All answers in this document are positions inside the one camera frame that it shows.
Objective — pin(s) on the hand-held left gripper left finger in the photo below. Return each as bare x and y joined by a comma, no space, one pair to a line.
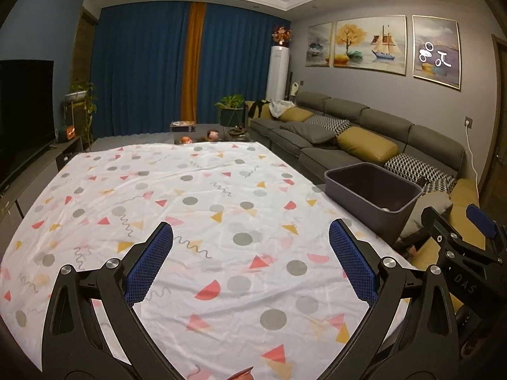
148,263

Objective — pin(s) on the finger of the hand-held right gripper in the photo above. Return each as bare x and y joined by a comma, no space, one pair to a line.
481,217
435,225

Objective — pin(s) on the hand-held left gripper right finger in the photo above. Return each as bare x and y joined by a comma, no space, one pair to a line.
352,263

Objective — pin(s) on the grey plastic bin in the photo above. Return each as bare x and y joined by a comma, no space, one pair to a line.
356,206

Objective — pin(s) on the grey pillow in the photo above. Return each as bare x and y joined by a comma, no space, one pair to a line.
313,134
426,213

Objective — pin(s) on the black white patterned pillow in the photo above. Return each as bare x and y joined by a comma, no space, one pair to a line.
439,186
330,123
416,168

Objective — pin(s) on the wooden door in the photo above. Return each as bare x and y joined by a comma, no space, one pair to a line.
497,126

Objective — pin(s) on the patterned white tablecloth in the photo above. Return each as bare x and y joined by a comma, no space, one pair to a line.
237,206

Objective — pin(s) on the yellow pillow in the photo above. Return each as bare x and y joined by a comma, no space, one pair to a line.
295,115
366,144

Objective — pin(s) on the grey sectional sofa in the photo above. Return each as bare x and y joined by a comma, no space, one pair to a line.
380,120

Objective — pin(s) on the orange toy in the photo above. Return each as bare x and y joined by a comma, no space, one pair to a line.
186,139

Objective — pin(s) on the printed flat box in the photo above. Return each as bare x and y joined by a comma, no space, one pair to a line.
183,126

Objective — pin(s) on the grey television cabinet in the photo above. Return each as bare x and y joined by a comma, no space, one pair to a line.
35,174

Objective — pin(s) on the orange lit speaker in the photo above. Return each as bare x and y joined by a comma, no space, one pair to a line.
67,133

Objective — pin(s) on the green plant in dark pot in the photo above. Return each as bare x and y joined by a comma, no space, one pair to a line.
230,114

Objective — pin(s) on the white cloth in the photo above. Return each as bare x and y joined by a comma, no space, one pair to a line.
282,109

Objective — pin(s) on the tall framed painting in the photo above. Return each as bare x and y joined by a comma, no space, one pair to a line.
435,51

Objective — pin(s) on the trailing plant on stand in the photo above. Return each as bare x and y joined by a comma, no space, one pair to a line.
81,99

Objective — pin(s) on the white plastic jug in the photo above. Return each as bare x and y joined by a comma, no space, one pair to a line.
293,90

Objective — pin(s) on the black television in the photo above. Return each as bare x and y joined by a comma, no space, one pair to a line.
23,118

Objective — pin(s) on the wide sailboat painting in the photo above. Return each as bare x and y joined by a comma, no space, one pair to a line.
368,45

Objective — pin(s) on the blue curtain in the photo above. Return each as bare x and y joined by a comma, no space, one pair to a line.
241,59
138,71

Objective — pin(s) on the white standing air conditioner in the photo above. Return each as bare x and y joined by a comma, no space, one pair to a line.
276,73

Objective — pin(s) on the orange curtain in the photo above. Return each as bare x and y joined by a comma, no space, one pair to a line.
194,63

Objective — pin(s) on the small landscape painting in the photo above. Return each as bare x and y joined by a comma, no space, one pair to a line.
319,44

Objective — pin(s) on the artificial flower bouquet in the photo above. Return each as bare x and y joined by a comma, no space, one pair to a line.
281,34

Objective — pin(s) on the wall socket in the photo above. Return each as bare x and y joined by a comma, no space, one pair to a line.
468,122

